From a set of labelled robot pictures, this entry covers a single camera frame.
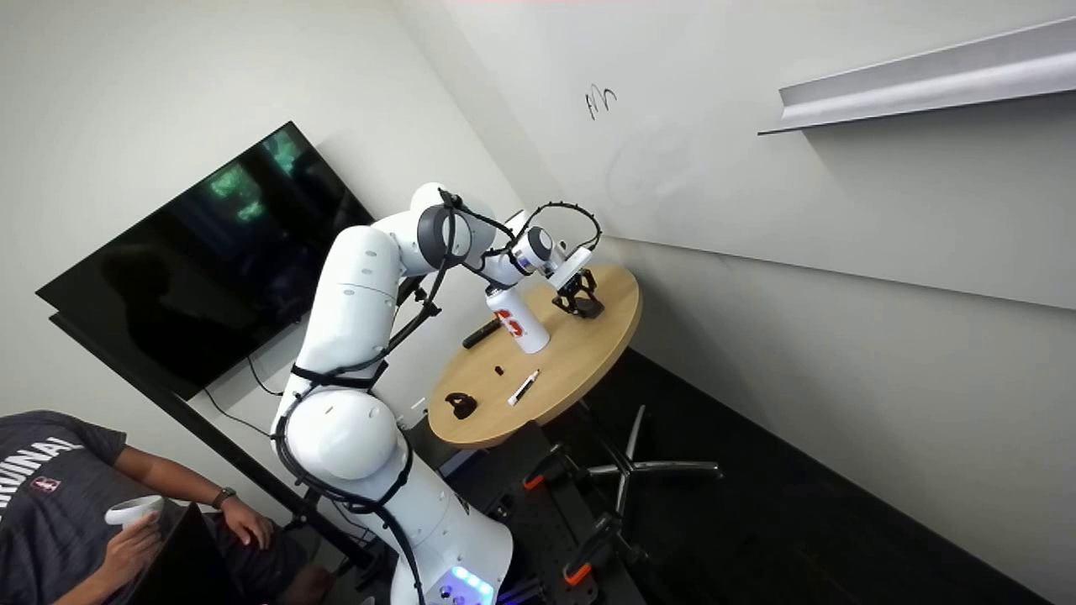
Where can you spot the person left hand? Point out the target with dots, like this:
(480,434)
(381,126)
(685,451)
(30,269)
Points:
(249,526)

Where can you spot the large white whiteboard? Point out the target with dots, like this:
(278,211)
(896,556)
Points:
(841,203)

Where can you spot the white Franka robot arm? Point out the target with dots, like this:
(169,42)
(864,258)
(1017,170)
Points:
(349,291)

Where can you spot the large black monitor screen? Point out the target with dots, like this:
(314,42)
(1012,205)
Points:
(169,282)

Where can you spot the black dry erase marker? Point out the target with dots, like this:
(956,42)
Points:
(524,387)

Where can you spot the person right forearm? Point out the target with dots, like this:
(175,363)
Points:
(95,582)

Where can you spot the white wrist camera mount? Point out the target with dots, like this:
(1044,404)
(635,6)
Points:
(573,261)

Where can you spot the person right hand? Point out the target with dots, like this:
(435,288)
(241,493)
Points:
(134,544)

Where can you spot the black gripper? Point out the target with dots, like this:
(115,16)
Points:
(579,284)

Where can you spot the metal star-shaped table base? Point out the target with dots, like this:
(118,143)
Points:
(675,468)

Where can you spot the person left forearm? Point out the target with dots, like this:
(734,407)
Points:
(187,478)

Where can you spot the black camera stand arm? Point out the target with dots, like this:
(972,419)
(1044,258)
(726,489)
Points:
(408,329)

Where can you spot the white VR controller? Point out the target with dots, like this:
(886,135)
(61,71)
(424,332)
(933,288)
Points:
(134,512)

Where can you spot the white steel water bottle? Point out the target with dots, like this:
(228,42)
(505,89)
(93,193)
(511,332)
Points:
(524,323)

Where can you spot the black wristwatch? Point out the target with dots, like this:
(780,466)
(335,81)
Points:
(223,499)

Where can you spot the black bottle lid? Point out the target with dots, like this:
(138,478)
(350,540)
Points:
(462,404)

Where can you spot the person in dark shirt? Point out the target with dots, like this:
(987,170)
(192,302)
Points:
(46,506)

